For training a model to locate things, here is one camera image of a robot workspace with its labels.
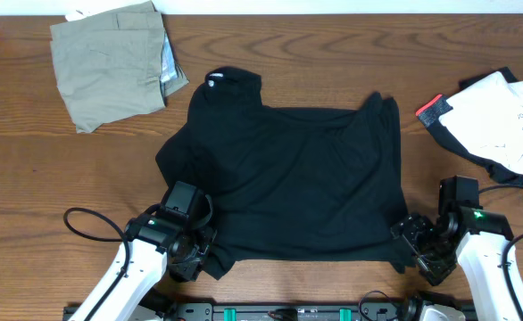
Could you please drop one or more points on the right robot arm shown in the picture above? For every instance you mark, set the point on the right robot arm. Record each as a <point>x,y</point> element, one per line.
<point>479,242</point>

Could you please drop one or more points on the black white printed garment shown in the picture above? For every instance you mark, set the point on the black white printed garment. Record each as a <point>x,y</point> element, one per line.
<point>482,123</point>

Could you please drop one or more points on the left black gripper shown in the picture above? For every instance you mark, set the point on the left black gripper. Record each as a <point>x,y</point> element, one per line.
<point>195,260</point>

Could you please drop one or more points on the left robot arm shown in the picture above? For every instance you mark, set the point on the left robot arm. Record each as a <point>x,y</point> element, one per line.
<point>153,245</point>

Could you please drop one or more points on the black t-shirt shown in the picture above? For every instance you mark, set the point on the black t-shirt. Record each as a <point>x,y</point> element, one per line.
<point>301,184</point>

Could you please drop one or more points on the folded khaki shorts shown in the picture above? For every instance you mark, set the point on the folded khaki shorts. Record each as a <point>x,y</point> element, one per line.
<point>114,65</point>

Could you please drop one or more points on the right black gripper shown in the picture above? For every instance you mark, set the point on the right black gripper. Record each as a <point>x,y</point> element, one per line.
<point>410,226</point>

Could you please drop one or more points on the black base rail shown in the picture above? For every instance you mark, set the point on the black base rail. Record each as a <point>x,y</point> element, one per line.
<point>419,306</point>

